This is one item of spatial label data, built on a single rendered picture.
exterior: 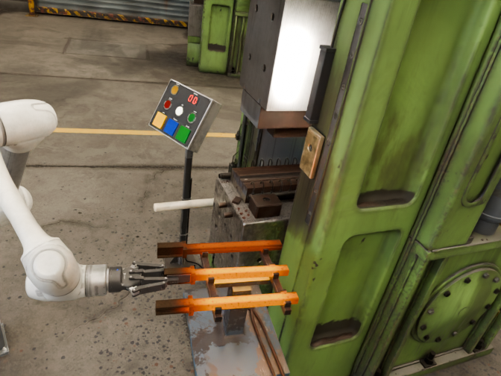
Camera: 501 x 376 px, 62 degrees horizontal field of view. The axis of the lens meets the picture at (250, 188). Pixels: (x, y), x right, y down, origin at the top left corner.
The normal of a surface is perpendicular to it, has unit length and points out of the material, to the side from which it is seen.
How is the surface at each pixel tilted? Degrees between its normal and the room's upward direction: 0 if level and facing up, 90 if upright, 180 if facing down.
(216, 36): 90
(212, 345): 0
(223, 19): 90
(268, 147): 90
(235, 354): 0
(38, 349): 0
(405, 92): 89
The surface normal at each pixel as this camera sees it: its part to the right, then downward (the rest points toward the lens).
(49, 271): 0.31, -0.33
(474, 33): -0.87, 0.14
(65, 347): 0.15, -0.84
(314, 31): 0.36, 0.53
